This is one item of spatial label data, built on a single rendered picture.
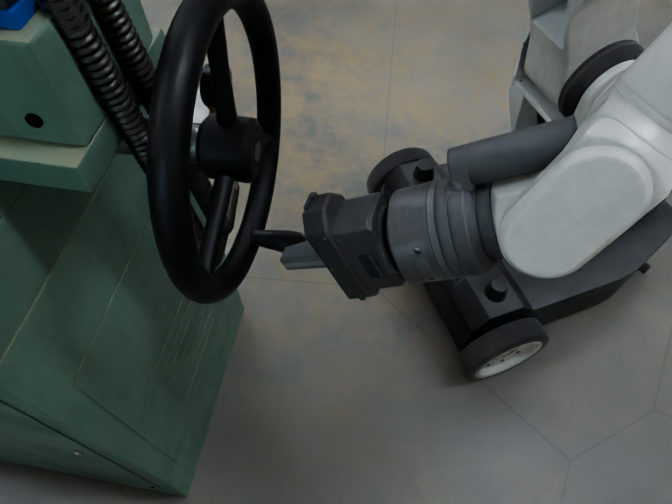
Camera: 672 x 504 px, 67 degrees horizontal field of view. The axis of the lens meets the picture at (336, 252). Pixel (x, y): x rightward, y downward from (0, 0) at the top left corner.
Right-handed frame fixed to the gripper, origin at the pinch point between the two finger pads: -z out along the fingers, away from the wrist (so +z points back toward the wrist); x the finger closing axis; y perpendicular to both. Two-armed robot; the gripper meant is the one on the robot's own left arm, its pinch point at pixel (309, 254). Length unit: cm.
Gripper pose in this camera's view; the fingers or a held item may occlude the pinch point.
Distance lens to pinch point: 51.7
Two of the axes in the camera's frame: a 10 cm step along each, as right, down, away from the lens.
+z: 8.5, -1.5, -5.0
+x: -4.6, -6.8, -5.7
